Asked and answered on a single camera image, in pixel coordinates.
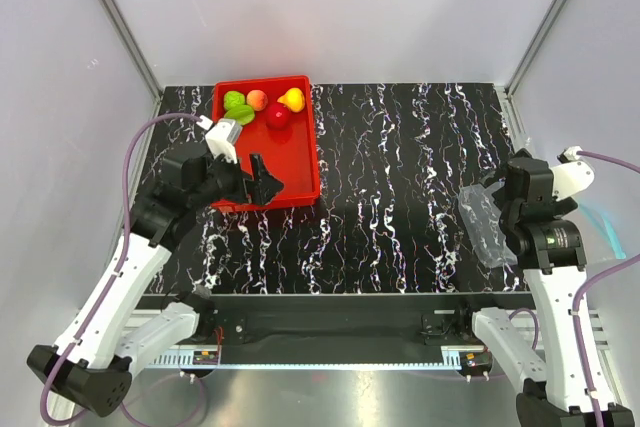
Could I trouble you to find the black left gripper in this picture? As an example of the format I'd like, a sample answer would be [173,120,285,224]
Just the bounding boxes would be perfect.
[189,145,283,210]

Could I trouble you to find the red plastic tray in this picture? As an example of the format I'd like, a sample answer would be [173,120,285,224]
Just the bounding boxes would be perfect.
[212,75,320,209]

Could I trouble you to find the red apple toy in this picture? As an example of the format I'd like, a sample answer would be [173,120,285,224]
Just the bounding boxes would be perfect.
[265,102,291,130]

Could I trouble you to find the orange peach toy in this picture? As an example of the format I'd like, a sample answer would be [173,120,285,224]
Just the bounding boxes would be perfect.
[246,89,269,112]

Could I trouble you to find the green round cabbage toy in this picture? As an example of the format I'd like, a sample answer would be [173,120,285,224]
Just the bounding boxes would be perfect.
[223,91,246,111]

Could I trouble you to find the clear blue zip bag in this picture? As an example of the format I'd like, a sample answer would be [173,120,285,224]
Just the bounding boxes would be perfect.
[575,203,627,264]

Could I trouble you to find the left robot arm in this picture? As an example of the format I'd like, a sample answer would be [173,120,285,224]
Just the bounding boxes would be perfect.
[27,146,284,426]

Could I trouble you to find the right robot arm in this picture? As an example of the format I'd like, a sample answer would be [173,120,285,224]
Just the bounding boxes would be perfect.
[453,146,639,426]

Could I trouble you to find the yellow pear toy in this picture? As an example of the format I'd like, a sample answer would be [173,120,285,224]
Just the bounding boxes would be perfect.
[277,87,306,113]

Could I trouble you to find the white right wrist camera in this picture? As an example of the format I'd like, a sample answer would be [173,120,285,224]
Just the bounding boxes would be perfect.
[551,146,595,201]

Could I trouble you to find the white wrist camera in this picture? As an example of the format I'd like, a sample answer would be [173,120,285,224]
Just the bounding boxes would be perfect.
[551,146,595,201]
[205,118,243,164]

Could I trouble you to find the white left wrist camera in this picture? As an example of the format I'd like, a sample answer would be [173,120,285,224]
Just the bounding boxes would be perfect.
[205,118,243,164]

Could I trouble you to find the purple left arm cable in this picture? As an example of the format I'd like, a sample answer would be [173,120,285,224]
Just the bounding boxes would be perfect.
[39,113,214,426]

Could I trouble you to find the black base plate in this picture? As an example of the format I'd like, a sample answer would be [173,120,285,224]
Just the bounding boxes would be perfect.
[134,291,539,353]

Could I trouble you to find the right aluminium frame post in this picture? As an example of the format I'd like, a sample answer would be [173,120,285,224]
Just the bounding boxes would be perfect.
[504,0,570,98]

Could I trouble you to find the aluminium frame post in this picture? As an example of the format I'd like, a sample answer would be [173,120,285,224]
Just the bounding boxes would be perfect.
[504,0,570,98]
[99,0,164,101]

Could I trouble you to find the left aluminium frame post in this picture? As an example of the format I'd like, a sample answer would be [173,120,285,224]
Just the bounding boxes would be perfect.
[99,0,164,101]

